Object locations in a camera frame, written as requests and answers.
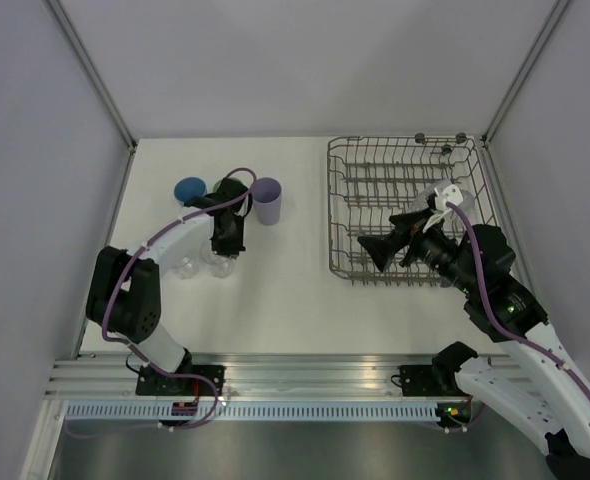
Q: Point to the grey wire dish rack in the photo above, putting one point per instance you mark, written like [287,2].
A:
[370,178]

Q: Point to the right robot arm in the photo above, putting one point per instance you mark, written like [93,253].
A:
[557,422]

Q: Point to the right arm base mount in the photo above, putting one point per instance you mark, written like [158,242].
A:
[420,380]

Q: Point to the aluminium mounting rail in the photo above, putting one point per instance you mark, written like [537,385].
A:
[247,377]

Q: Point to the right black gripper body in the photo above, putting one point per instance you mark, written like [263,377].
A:
[435,247]

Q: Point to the purple plastic cup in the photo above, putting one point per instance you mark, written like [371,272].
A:
[267,196]

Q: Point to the right aluminium frame post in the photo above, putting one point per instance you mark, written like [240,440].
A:
[546,32]

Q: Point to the clear glass cup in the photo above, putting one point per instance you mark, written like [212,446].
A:
[187,268]
[465,201]
[425,200]
[219,266]

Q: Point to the blue plastic cup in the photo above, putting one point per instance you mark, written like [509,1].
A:
[188,188]

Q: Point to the left aluminium frame post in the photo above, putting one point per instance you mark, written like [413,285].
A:
[74,41]

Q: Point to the aluminium frame post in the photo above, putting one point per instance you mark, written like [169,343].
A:
[74,41]
[546,32]

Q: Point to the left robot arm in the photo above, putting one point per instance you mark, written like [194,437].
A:
[125,298]

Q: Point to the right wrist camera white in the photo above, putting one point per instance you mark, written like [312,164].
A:
[439,198]

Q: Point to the white slotted cable duct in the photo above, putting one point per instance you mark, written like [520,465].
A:
[255,411]

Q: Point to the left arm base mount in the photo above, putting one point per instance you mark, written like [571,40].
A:
[152,383]

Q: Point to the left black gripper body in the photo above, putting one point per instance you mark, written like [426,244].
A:
[233,239]

